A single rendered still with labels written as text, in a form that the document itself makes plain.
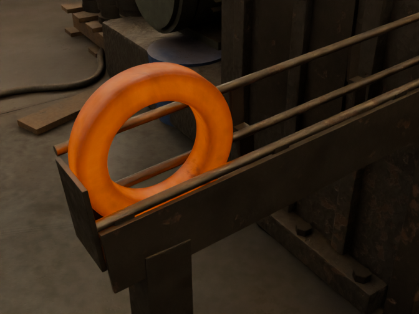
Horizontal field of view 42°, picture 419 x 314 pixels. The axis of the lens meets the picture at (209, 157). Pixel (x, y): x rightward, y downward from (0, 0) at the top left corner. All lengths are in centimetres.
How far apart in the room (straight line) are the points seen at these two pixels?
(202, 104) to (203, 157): 7
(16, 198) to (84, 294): 49
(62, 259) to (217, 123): 97
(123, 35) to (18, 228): 96
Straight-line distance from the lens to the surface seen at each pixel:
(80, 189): 54
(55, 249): 154
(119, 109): 54
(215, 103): 59
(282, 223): 147
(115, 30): 233
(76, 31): 307
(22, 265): 152
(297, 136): 67
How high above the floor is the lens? 98
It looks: 32 degrees down
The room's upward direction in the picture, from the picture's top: straight up
